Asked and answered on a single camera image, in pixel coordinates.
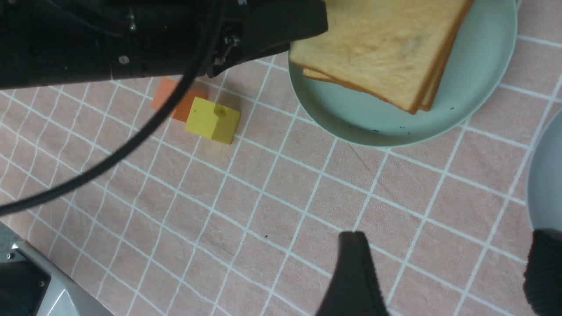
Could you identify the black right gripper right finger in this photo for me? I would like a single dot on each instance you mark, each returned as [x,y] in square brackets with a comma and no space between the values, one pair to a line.
[543,275]

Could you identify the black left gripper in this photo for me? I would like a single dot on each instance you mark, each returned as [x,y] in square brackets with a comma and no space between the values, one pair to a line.
[159,37]

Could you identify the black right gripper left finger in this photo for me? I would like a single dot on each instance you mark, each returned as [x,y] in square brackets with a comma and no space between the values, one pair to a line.
[354,289]

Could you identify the toast slice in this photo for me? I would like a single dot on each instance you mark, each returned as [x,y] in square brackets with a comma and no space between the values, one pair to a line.
[388,47]
[427,102]

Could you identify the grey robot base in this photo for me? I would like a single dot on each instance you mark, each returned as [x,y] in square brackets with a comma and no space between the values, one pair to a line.
[31,285]

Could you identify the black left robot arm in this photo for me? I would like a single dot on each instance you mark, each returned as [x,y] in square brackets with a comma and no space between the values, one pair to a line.
[59,42]

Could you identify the grey egg plate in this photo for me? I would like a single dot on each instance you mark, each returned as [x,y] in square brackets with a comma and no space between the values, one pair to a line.
[544,180]

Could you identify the yellow block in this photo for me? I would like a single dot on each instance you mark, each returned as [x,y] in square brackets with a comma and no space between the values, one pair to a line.
[212,121]

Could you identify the pink checked tablecloth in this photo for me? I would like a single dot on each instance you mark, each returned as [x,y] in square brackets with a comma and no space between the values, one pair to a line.
[189,226]

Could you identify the green centre plate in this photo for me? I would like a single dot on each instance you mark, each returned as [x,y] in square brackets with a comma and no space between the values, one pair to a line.
[479,59]

